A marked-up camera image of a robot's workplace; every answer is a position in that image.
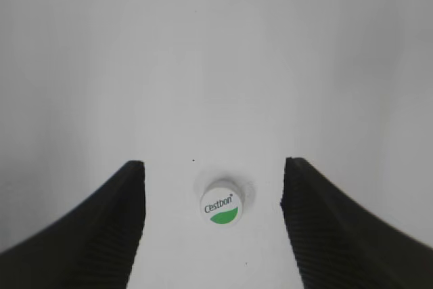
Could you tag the clear Cestbon water bottle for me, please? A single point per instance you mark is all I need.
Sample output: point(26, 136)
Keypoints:
point(207, 176)

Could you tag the white green bottle cap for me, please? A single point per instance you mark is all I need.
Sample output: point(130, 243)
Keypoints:
point(222, 203)

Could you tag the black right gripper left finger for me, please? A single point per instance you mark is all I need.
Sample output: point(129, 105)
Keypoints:
point(92, 246)

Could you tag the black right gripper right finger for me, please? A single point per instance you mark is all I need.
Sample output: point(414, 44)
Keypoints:
point(339, 244)

